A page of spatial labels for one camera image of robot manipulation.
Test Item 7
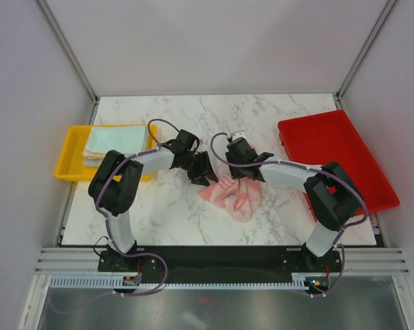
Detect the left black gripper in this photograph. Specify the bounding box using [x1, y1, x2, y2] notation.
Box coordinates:
[180, 151, 217, 187]

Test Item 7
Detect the pink printed towel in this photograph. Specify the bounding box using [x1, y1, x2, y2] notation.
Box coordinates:
[197, 165, 262, 223]

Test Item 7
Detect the mint green towel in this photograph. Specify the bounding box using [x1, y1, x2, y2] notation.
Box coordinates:
[85, 125, 147, 154]

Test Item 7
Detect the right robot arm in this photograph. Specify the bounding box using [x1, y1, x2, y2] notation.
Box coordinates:
[226, 135, 368, 271]

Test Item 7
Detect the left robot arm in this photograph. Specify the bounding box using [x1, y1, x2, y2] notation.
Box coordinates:
[88, 130, 219, 271]

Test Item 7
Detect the red plastic tray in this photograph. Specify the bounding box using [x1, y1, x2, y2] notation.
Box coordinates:
[278, 110, 400, 213]

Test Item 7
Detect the yellow plastic tray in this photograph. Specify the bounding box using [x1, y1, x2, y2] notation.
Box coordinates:
[55, 124, 157, 182]

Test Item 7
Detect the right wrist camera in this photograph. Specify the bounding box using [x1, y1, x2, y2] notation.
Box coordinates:
[227, 131, 246, 142]

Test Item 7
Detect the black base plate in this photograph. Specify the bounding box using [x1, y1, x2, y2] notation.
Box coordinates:
[98, 245, 342, 282]

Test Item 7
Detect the right aluminium frame post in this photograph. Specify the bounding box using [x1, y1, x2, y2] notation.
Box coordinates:
[333, 0, 399, 109]

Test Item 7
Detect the aluminium frame post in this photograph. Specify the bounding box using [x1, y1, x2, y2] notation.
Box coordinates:
[34, 0, 99, 105]
[333, 0, 399, 109]

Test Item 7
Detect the slotted cable duct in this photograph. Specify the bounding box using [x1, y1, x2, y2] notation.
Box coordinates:
[49, 273, 327, 290]

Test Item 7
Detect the aluminium frame rail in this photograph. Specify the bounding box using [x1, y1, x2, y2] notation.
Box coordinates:
[36, 245, 408, 275]

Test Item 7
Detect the left aluminium frame post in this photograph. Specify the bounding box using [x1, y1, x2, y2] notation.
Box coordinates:
[34, 0, 99, 105]

